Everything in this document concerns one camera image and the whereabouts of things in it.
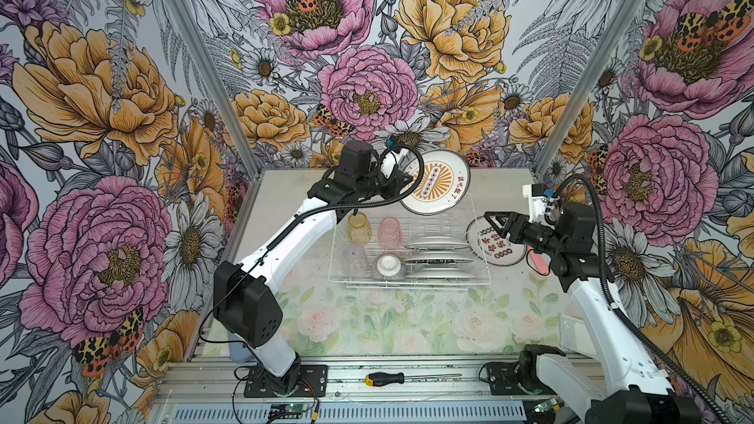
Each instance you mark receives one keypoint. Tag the white wire dish rack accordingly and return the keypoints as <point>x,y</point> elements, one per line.
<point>452,223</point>

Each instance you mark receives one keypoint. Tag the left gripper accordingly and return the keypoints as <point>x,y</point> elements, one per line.
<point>397,178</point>

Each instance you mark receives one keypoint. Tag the blue grey sponge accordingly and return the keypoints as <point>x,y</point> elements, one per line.
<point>239,351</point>

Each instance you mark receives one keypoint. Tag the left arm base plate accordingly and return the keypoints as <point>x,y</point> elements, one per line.
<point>302,381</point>

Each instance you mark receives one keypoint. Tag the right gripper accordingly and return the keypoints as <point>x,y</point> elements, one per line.
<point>511,218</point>

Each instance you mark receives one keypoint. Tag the white green rim plate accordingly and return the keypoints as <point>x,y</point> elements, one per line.
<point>437,243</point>

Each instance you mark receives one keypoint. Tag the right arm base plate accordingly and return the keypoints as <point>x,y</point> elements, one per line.
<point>502,379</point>

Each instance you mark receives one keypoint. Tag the orange pattern plate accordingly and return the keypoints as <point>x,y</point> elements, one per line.
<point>444,183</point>

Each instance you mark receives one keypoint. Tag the pink glass cup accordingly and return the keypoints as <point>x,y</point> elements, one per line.
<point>390,234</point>

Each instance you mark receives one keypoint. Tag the green circuit board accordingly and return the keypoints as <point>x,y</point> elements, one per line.
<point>289,411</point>

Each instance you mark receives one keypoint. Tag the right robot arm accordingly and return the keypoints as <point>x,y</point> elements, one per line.
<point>636,389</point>

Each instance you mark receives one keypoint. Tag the red pattern plate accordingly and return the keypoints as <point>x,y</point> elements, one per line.
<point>488,245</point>

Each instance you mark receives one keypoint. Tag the black yellow screwdriver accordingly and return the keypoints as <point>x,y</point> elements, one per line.
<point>383,379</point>

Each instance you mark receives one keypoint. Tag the white vented panel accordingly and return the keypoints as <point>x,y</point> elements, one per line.
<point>503,411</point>

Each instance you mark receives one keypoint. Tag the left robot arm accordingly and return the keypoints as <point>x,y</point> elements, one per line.
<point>244,294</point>

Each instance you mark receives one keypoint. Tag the white square dish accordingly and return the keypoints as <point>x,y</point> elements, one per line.
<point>574,336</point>

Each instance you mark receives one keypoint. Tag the clear glass cup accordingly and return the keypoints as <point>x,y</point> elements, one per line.
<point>355,261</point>

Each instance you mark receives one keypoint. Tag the striped small bowl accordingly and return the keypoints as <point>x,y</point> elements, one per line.
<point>389,267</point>

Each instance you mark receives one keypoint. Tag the yellow glass cup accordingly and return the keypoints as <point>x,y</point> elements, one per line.
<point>360,230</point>

